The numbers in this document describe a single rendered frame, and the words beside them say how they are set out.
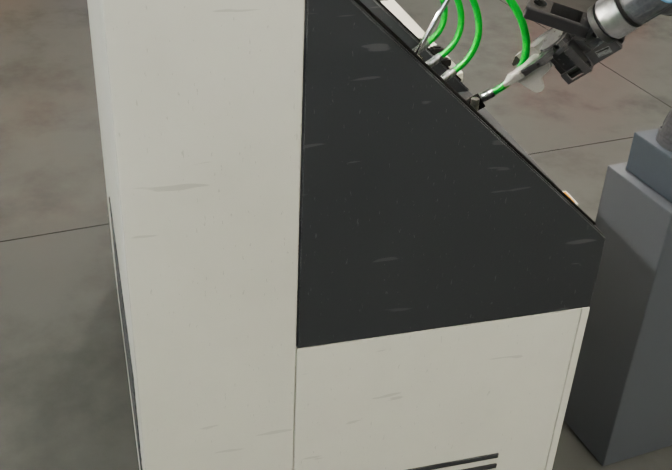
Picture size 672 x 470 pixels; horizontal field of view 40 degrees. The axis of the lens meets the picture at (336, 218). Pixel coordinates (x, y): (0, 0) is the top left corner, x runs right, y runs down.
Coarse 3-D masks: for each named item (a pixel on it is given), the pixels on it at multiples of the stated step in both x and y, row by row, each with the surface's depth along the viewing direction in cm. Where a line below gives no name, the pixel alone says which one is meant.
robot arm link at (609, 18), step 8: (600, 0) 155; (608, 0) 153; (600, 8) 154; (608, 8) 153; (616, 8) 152; (600, 16) 154; (608, 16) 153; (616, 16) 152; (600, 24) 155; (608, 24) 154; (616, 24) 153; (624, 24) 153; (608, 32) 155; (616, 32) 154; (624, 32) 154
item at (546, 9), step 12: (528, 0) 160; (540, 0) 159; (528, 12) 159; (540, 12) 158; (552, 12) 158; (564, 12) 159; (576, 12) 160; (552, 24) 159; (564, 24) 158; (576, 24) 157; (588, 24) 158
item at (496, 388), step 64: (512, 320) 175; (576, 320) 180; (320, 384) 171; (384, 384) 175; (448, 384) 180; (512, 384) 184; (320, 448) 180; (384, 448) 184; (448, 448) 189; (512, 448) 195
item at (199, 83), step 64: (128, 0) 124; (192, 0) 127; (256, 0) 129; (128, 64) 129; (192, 64) 132; (256, 64) 134; (128, 128) 134; (192, 128) 137; (256, 128) 140; (128, 192) 140; (192, 192) 142; (256, 192) 146; (128, 256) 145; (192, 256) 149; (256, 256) 152; (128, 320) 170; (192, 320) 155; (256, 320) 159; (192, 384) 163; (256, 384) 166; (192, 448) 171; (256, 448) 175
